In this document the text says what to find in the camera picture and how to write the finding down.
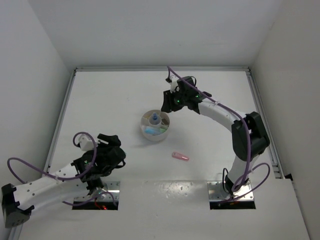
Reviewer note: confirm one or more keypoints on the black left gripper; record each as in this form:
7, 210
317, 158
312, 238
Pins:
113, 140

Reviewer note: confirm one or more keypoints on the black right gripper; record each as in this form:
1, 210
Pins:
168, 106

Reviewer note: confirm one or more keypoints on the green highlighter pen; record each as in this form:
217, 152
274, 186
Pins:
163, 129

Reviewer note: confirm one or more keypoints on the light blue eraser case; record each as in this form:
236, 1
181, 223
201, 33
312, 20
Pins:
152, 131

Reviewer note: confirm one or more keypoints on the pink highlighter pen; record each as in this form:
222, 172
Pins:
180, 156

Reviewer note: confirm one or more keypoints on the pink eraser block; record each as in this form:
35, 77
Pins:
164, 122

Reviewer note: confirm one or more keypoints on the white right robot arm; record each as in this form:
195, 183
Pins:
248, 132

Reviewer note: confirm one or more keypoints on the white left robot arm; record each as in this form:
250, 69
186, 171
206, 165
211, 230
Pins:
18, 202

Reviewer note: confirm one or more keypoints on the white round divided organizer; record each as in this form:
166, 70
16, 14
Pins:
144, 122

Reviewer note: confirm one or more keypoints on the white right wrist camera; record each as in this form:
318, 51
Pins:
173, 81

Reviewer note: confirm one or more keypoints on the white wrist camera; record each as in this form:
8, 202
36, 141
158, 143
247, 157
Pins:
173, 81
85, 143

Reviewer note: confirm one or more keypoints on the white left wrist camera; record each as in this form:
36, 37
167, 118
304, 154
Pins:
85, 143

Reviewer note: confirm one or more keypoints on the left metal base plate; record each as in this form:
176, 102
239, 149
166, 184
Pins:
112, 187

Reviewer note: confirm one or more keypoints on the metal base plate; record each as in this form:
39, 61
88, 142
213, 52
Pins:
112, 187
216, 193

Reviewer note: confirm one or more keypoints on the aluminium table frame rail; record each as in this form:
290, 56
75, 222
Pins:
161, 197

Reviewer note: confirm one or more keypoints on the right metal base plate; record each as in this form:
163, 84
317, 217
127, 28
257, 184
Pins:
216, 193

